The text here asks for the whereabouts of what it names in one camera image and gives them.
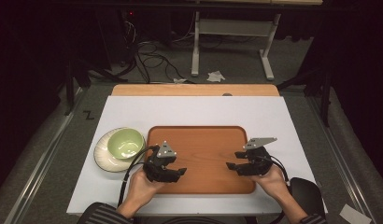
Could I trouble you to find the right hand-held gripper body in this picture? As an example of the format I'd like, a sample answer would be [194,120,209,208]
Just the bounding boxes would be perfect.
[241,136,278,177]

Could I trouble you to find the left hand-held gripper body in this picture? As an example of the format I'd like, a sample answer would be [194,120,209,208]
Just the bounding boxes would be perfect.
[142,141,180,184]

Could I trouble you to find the person's right hand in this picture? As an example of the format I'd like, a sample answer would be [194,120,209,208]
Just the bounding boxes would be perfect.
[248,165,291,202]

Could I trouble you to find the person's left hand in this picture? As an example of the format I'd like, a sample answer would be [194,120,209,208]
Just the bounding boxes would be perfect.
[126,168,166,209]

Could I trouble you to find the wooden tray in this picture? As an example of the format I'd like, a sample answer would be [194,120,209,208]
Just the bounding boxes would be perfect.
[145,125,257,195]

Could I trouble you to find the green bowl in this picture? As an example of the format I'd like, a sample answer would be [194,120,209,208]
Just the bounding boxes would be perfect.
[106,128,146,161]

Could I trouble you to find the white ribbed plate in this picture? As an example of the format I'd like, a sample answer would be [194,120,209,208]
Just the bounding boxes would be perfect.
[93,127,147,174]

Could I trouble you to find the black chair seat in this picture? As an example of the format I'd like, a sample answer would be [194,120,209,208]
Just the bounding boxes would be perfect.
[287,176,326,219]

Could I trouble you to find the white table mat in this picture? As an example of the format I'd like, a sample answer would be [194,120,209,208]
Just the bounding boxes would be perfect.
[66,95,328,217]

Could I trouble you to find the black tripod stand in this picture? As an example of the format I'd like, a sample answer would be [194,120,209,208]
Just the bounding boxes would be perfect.
[276,66,334,128]
[62,57,129,117]

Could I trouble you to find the flat white paper sheet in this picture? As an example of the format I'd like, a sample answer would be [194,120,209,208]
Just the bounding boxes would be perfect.
[338,203,373,224]

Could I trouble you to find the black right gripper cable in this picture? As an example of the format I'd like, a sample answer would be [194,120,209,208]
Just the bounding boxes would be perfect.
[263,154,291,187]

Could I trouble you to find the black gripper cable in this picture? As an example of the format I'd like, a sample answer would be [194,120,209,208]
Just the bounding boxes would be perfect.
[117,145,156,209]
[263,154,291,187]

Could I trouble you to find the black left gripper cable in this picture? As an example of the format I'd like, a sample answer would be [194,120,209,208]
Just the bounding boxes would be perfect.
[117,145,156,209]

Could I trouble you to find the metal floor rail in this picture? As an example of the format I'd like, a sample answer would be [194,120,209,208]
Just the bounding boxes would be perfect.
[305,95,378,224]
[3,87,85,224]

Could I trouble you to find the black floor cables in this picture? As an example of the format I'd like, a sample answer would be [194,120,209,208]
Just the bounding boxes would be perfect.
[119,18,197,84]

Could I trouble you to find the white metal desk frame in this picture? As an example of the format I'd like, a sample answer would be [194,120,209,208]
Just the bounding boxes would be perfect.
[191,11,283,82]

